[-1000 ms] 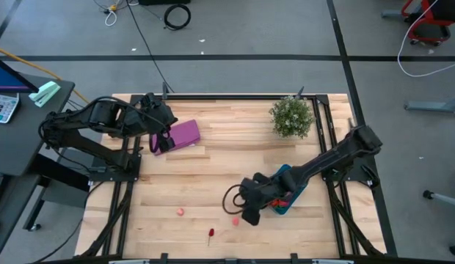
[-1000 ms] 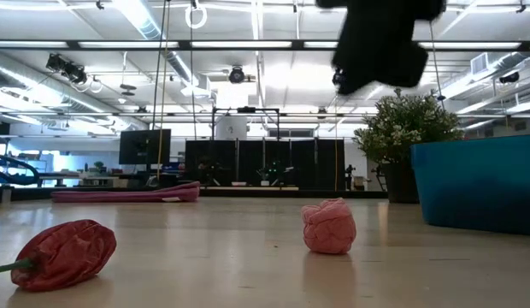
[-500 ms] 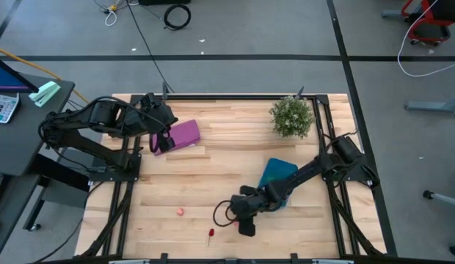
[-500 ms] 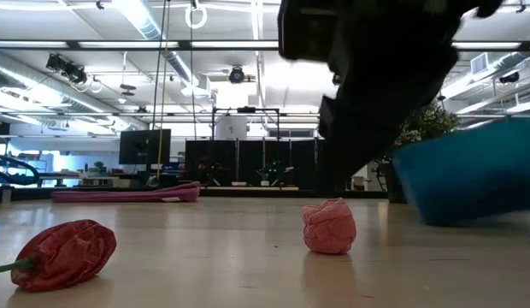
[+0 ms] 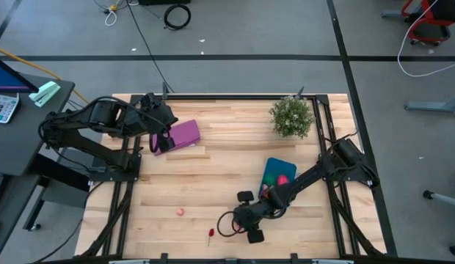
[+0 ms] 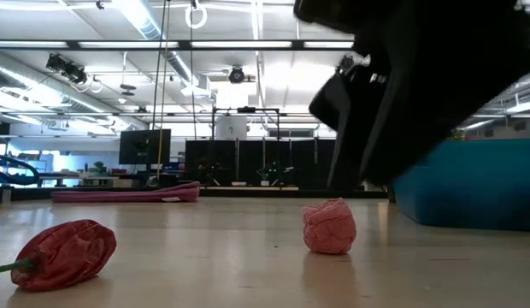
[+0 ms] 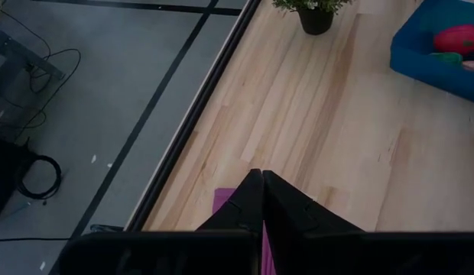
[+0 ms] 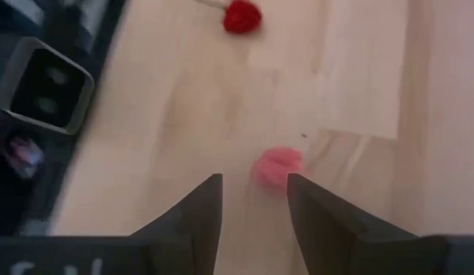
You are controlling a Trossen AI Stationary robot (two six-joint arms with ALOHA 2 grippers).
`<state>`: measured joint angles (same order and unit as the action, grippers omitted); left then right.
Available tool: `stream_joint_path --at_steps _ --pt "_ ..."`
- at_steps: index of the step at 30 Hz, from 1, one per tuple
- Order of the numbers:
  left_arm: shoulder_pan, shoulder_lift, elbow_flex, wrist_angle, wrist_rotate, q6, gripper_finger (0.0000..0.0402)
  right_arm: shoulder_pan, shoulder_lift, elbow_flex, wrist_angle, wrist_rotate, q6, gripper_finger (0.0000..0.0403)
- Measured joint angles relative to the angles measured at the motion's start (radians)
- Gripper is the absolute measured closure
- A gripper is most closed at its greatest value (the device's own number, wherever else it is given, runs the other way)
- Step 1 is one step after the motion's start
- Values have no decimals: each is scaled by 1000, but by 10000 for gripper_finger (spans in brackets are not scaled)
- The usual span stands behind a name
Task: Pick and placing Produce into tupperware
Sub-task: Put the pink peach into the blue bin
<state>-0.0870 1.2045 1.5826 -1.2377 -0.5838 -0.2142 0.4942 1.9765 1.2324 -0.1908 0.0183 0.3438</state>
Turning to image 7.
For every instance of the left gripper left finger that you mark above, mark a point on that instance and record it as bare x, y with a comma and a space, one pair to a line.
244, 206

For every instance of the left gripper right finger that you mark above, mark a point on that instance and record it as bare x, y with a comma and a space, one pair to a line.
286, 214

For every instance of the pink purple cloth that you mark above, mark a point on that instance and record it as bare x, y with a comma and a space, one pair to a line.
221, 198

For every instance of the blue tupperware container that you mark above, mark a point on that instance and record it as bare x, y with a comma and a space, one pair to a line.
413, 57

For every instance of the green vegetable toy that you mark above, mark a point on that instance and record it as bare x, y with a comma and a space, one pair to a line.
447, 58

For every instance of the large pink-red oval fruit toy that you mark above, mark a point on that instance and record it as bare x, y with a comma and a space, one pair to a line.
458, 38

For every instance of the black plant pot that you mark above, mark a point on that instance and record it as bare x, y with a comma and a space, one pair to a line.
315, 23

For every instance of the green artificial plant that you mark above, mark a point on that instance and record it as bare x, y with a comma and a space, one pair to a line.
298, 4

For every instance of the black equipment box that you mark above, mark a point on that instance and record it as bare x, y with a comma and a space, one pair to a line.
4, 179

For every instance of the black aluminium table frame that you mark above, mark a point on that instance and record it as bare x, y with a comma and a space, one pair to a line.
191, 118

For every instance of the grey metal frame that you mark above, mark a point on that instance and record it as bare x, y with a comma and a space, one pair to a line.
15, 49

